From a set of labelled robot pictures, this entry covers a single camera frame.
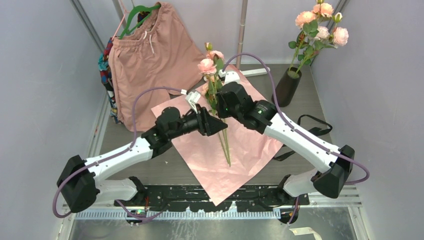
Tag pink wrapping paper sheet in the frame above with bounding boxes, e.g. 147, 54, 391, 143
150, 64, 284, 207

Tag orange pink rose stem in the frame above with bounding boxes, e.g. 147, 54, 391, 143
288, 0, 337, 70

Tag black ribbon gold lettering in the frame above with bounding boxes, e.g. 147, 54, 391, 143
272, 114, 333, 162

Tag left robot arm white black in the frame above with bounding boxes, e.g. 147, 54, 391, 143
57, 104, 228, 213

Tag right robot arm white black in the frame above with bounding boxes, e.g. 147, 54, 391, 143
216, 82, 355, 199

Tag black cylindrical vase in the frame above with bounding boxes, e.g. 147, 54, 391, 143
273, 67, 302, 107

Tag peach rose stem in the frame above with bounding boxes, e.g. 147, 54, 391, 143
201, 74, 232, 167

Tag white clothes rack stand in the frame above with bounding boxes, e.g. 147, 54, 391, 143
236, 0, 269, 77

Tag pink shorts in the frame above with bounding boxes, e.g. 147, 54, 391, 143
108, 2, 205, 132

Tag colourful patterned garment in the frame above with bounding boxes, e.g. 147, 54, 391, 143
97, 37, 121, 124

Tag pink artificial rose stem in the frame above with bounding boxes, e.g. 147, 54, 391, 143
294, 4, 349, 75

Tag pink clothes hanger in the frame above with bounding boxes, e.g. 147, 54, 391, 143
111, 0, 130, 41

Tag green clothes hanger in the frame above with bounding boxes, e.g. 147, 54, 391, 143
118, 3, 161, 39

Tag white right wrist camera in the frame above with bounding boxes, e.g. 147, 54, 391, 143
218, 70, 241, 86

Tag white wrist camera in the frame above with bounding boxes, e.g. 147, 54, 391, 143
185, 90, 202, 114
218, 70, 241, 86

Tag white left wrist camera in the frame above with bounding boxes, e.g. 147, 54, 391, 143
185, 90, 202, 114

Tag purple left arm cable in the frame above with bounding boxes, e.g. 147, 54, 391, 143
52, 86, 188, 227

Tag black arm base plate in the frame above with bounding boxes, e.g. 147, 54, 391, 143
114, 184, 310, 214

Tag aluminium rail frame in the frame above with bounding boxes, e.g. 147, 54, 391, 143
57, 185, 369, 240

